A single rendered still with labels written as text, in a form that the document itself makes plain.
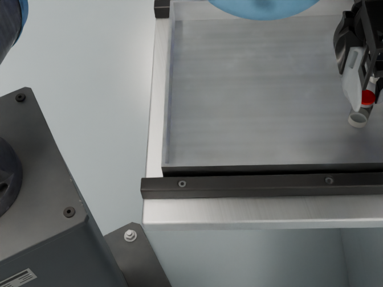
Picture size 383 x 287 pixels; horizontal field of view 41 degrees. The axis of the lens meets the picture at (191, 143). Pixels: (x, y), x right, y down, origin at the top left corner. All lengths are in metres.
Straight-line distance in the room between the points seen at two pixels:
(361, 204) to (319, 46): 0.23
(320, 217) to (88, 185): 1.15
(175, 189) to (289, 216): 0.12
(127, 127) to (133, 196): 0.26
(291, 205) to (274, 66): 0.20
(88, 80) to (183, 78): 1.25
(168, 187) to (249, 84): 0.18
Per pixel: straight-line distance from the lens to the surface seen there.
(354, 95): 0.53
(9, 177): 0.70
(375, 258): 1.15
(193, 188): 0.54
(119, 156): 1.66
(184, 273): 1.46
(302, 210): 0.56
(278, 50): 0.68
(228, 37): 0.70
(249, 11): 0.25
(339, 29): 0.51
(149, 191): 0.55
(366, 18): 0.47
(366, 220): 0.57
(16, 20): 0.68
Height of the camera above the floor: 1.37
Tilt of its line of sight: 56 degrees down
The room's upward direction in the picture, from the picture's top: 6 degrees counter-clockwise
